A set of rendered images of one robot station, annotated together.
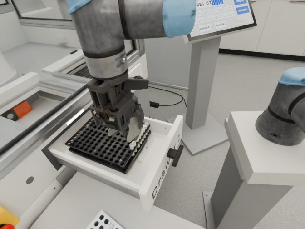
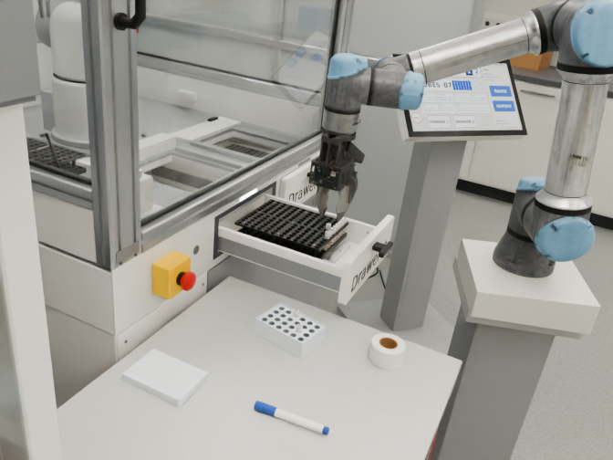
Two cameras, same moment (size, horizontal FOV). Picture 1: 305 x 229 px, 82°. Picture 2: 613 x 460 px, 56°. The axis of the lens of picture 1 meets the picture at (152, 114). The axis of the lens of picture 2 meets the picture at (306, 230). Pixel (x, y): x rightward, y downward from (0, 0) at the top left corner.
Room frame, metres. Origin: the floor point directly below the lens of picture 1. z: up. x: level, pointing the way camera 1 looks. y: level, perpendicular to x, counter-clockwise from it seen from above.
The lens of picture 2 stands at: (-0.85, 0.22, 1.50)
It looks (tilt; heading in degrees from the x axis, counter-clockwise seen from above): 26 degrees down; 355
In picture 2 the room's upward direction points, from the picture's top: 7 degrees clockwise
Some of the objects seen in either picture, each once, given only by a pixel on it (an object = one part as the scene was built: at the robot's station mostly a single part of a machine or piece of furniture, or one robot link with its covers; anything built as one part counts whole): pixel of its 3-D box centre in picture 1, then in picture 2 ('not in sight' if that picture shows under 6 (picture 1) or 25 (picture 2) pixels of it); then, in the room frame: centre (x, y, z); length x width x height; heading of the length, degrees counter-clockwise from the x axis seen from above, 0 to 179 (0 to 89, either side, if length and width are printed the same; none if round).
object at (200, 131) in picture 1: (204, 87); (428, 233); (1.22, -0.45, 0.51); 0.50 x 0.45 x 1.02; 20
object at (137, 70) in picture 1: (127, 86); (305, 182); (0.74, 0.11, 0.87); 0.29 x 0.02 x 0.11; 152
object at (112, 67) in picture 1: (108, 62); (341, 120); (0.32, 0.07, 1.18); 0.08 x 0.08 x 0.05
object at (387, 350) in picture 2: not in sight; (387, 350); (0.09, -0.05, 0.78); 0.07 x 0.07 x 0.04
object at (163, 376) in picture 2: not in sight; (165, 376); (-0.02, 0.37, 0.77); 0.13 x 0.09 x 0.02; 63
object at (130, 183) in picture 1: (109, 140); (288, 235); (0.41, 0.16, 0.86); 0.40 x 0.26 x 0.06; 62
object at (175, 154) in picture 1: (174, 154); (380, 247); (0.30, -0.05, 0.91); 0.07 x 0.04 x 0.01; 152
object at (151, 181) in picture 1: (165, 157); (368, 256); (0.31, -0.03, 0.87); 0.29 x 0.02 x 0.11; 152
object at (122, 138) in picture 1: (110, 140); (291, 234); (0.40, 0.15, 0.87); 0.22 x 0.18 x 0.06; 62
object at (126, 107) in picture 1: (114, 98); (334, 158); (0.32, 0.08, 1.10); 0.09 x 0.08 x 0.12; 152
